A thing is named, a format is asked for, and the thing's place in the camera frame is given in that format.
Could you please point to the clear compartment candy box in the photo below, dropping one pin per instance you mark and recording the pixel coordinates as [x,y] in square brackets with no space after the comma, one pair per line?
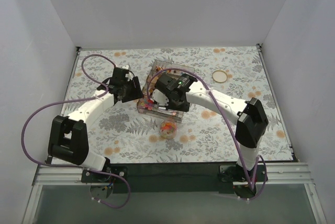
[155,103]

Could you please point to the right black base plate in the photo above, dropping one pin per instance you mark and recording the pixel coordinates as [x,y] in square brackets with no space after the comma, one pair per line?
[235,175]

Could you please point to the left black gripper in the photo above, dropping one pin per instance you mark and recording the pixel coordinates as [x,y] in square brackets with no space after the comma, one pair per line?
[131,89]

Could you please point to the floral patterned table mat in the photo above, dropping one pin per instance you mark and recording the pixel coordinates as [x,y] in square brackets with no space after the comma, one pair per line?
[126,136]

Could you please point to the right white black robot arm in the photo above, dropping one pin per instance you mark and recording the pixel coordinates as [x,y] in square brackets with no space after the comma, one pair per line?
[245,119]

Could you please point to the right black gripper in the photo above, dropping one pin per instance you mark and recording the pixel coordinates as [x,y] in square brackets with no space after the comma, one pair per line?
[175,105]

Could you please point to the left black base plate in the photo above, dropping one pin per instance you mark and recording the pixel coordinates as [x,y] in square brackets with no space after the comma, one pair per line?
[110,173]

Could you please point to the round wooden jar lid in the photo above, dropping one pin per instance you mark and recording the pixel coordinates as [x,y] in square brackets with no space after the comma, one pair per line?
[219,76]

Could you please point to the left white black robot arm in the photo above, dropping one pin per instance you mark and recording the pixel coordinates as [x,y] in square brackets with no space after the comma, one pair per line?
[69,134]

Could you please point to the aluminium frame rail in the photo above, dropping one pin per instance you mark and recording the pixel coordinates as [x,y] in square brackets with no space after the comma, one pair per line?
[277,173]

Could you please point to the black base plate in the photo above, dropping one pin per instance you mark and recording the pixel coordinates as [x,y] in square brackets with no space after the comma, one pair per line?
[110,173]
[235,175]

